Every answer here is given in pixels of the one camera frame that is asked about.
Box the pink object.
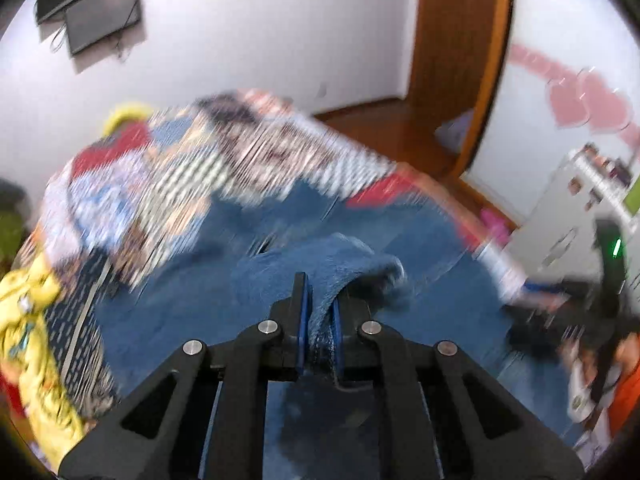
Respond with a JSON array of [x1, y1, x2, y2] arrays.
[[480, 209, 507, 237]]

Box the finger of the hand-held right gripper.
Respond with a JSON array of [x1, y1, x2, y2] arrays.
[[520, 280, 598, 311]]

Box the small black wall monitor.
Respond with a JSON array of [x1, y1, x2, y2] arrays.
[[64, 0, 142, 57]]

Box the white bag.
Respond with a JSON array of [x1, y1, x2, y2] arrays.
[[434, 109, 477, 152]]

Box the yellow curved bed rail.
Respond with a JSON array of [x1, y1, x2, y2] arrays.
[[102, 102, 156, 136]]

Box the white drawer cabinet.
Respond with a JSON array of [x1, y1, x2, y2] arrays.
[[505, 145, 640, 286]]

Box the yellow cartoon blanket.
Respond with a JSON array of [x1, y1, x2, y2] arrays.
[[0, 255, 86, 466]]

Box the green table cover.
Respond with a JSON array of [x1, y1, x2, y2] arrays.
[[0, 180, 32, 263]]

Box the pink heart wall decoration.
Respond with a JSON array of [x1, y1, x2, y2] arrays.
[[510, 42, 636, 133]]

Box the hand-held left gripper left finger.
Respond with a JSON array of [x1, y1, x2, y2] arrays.
[[57, 272, 314, 480]]

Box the blue jeans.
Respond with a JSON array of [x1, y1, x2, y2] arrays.
[[95, 180, 586, 480]]

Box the orange cloth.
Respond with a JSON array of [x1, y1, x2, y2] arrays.
[[606, 332, 640, 438]]

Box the patchwork printed bedspread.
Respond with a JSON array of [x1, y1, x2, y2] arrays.
[[15, 87, 526, 411]]

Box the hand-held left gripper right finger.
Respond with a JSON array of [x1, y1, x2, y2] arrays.
[[330, 292, 586, 480]]

